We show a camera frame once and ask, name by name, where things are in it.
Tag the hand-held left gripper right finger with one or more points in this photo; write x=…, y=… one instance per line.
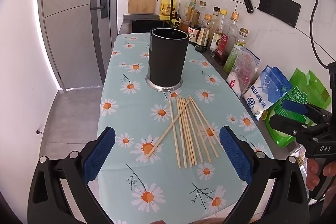
x=236, y=155

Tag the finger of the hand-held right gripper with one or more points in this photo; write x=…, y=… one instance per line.
x=294, y=107
x=286, y=125

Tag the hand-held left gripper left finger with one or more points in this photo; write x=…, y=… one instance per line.
x=99, y=154

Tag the set of wooden chopsticks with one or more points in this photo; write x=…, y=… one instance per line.
x=187, y=124

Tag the black cylindrical utensil holder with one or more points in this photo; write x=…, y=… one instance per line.
x=165, y=61

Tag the person's right hand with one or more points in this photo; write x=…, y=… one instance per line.
x=313, y=174

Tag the green plastic bag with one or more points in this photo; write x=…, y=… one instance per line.
x=302, y=87

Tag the blue and white salt bag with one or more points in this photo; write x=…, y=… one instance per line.
x=265, y=92

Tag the daisy print tablecloth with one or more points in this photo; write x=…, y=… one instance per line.
x=123, y=119

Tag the white sugar bag red print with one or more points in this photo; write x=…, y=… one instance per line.
x=244, y=69

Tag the green label oil bottle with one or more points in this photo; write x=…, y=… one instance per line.
x=236, y=54

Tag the red label bottle gold cap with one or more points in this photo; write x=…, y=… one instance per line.
x=225, y=45

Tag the clear bottle yellow cap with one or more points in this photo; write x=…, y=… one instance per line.
x=217, y=39

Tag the dark bottle gold cap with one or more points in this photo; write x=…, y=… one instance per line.
x=204, y=35

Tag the tall bottle black cap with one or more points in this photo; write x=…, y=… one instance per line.
x=215, y=15

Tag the dark soy sauce bottle red label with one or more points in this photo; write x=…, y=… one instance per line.
x=193, y=32

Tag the grey door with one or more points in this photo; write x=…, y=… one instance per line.
x=73, y=29

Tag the clear bottle dark cap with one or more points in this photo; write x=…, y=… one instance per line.
x=201, y=7

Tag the dark kitchen sink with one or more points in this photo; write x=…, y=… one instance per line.
x=147, y=26

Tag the yellow cap green label bottle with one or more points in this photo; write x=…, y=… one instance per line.
x=193, y=5

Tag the yellow dish soap bottle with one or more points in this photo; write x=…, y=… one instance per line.
x=166, y=7

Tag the black curved faucet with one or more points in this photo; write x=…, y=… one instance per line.
x=170, y=1

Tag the black wall panel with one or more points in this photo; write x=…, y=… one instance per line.
x=279, y=8

